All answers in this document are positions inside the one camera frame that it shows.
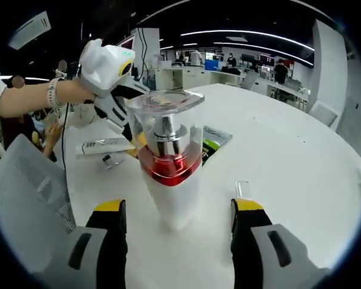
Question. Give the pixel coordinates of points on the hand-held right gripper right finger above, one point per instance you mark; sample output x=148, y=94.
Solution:
x=249, y=241

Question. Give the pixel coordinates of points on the green black skincare mask packet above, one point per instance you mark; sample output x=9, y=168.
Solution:
x=212, y=144

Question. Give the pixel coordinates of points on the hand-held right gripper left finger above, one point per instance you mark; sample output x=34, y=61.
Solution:
x=108, y=241

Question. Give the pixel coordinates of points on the white office desk row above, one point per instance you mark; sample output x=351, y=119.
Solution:
x=183, y=75

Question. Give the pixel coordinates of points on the white skincare tube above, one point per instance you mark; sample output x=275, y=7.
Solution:
x=102, y=147

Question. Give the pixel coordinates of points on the tall red-collared skincare bottle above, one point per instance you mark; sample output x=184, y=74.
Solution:
x=174, y=195

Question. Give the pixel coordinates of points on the grey office chair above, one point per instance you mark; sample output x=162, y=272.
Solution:
x=250, y=81

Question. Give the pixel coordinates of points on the rectangular white skincare bottle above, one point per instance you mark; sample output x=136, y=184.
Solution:
x=242, y=188

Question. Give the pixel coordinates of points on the person's left hand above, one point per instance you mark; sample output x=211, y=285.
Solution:
x=76, y=91

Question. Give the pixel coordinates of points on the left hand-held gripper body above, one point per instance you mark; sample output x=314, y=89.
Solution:
x=105, y=66

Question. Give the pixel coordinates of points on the blue box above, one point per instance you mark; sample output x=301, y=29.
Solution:
x=213, y=64

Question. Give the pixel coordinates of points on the white watch band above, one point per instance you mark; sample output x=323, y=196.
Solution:
x=52, y=93

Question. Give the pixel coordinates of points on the white office chair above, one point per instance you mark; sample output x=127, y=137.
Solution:
x=323, y=114

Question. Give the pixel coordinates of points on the grey mesh chair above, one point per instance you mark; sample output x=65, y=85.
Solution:
x=27, y=186

